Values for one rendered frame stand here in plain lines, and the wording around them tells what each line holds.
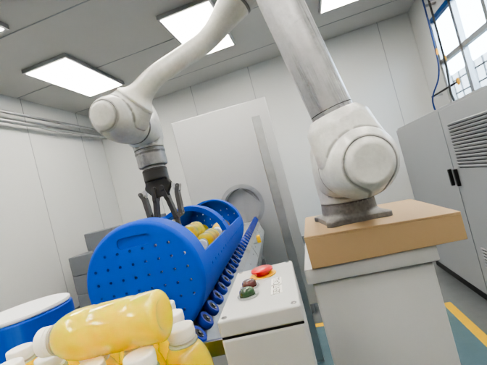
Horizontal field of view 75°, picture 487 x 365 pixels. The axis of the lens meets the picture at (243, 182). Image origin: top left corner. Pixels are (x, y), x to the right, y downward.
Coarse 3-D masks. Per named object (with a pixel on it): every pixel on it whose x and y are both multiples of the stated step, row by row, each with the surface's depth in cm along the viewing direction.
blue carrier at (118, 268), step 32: (128, 224) 73; (160, 224) 72; (224, 224) 112; (96, 256) 73; (128, 256) 72; (160, 256) 72; (192, 256) 71; (224, 256) 97; (96, 288) 73; (128, 288) 72; (160, 288) 72; (192, 288) 71; (192, 320) 71
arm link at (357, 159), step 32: (256, 0) 77; (288, 0) 71; (288, 32) 72; (288, 64) 75; (320, 64) 70; (320, 96) 71; (320, 128) 70; (352, 128) 67; (320, 160) 72; (352, 160) 63; (384, 160) 62; (352, 192) 67
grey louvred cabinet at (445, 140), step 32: (480, 96) 167; (416, 128) 269; (448, 128) 211; (480, 128) 175; (416, 160) 289; (448, 160) 225; (480, 160) 183; (416, 192) 313; (448, 192) 239; (480, 192) 193; (480, 224) 203; (448, 256) 274; (480, 256) 214; (480, 288) 227
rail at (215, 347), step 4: (208, 340) 60; (212, 340) 60; (216, 340) 59; (220, 340) 59; (208, 344) 59; (212, 344) 59; (216, 344) 59; (220, 344) 59; (208, 348) 59; (212, 348) 59; (216, 348) 59; (220, 348) 59; (212, 352) 59; (216, 352) 59; (220, 352) 59; (224, 352) 59; (212, 356) 59
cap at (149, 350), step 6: (138, 348) 40; (144, 348) 40; (150, 348) 39; (132, 354) 39; (138, 354) 39; (144, 354) 38; (150, 354) 38; (156, 354) 39; (126, 360) 38; (132, 360) 38; (138, 360) 37; (144, 360) 37; (150, 360) 38; (156, 360) 39
